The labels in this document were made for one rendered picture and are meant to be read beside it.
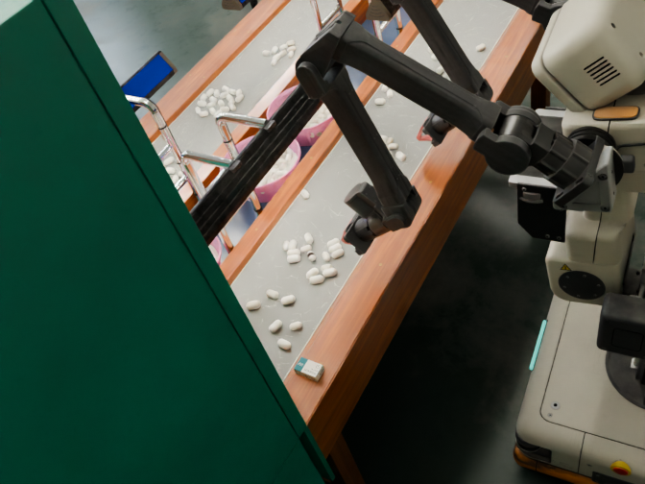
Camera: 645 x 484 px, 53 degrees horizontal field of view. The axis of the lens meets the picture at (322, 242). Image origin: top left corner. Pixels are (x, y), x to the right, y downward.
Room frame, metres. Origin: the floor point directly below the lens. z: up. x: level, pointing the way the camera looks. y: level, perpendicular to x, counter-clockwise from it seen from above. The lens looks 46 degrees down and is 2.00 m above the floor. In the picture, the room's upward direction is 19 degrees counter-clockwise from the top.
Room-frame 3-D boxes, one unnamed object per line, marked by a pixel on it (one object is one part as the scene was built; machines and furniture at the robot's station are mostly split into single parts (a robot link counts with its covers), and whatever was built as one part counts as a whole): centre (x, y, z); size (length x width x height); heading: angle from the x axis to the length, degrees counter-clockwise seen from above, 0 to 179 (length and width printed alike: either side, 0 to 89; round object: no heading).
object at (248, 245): (1.65, -0.13, 0.71); 1.81 x 0.06 x 0.11; 136
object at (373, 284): (1.38, -0.41, 0.67); 1.81 x 0.12 x 0.19; 136
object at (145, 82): (1.65, 0.49, 1.08); 0.62 x 0.08 x 0.07; 136
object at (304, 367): (0.83, 0.12, 0.77); 0.06 x 0.04 x 0.02; 46
